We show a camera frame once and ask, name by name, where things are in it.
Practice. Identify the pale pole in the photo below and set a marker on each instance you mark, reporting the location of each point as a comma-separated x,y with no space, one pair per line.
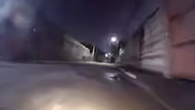
93,52

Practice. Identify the street lamp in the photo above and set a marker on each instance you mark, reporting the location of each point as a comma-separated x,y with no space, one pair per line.
113,39

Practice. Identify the pale kerb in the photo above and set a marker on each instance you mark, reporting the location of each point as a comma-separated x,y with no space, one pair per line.
128,74
51,60

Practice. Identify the dark asphalt road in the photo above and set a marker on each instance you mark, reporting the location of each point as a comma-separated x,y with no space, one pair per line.
66,85

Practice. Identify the pale building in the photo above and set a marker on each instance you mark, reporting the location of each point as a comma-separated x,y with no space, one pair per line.
156,42

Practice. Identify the dark pavement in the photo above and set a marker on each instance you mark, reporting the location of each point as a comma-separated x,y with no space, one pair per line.
179,94

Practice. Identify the grey wall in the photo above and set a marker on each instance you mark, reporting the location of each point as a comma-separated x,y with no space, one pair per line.
71,49

